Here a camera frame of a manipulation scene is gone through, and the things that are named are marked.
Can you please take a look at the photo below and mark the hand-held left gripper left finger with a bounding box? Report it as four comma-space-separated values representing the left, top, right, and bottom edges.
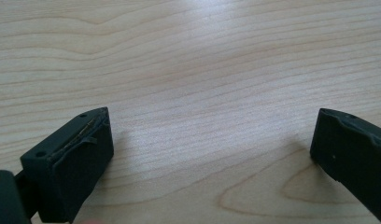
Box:
20, 106, 115, 224

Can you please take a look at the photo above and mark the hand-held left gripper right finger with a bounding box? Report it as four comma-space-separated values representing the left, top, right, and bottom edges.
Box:
309, 107, 381, 224

